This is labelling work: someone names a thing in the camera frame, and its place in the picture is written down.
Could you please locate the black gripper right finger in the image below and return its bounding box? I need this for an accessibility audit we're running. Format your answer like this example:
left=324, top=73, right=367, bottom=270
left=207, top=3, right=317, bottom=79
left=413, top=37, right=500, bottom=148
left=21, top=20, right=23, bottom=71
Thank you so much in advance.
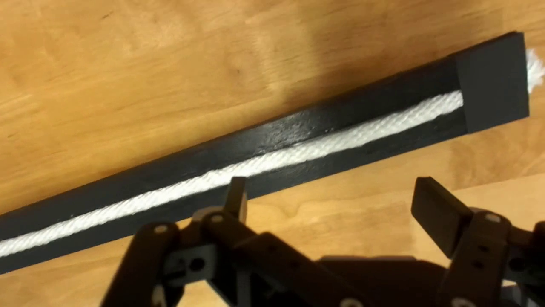
left=411, top=175, right=545, bottom=307

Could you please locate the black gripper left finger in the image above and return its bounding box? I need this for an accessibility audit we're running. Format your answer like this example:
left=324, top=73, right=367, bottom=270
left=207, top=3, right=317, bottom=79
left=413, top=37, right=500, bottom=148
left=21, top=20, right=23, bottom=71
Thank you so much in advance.
left=101, top=175, right=321, bottom=307

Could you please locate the white braided rope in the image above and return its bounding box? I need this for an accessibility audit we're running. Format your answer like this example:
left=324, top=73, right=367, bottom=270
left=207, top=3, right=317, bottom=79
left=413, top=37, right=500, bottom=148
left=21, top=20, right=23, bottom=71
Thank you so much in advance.
left=0, top=45, right=545, bottom=259

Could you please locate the long black grooved rail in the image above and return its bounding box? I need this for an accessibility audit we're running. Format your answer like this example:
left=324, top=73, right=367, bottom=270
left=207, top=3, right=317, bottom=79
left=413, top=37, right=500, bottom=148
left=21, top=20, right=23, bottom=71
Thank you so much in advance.
left=0, top=30, right=534, bottom=276

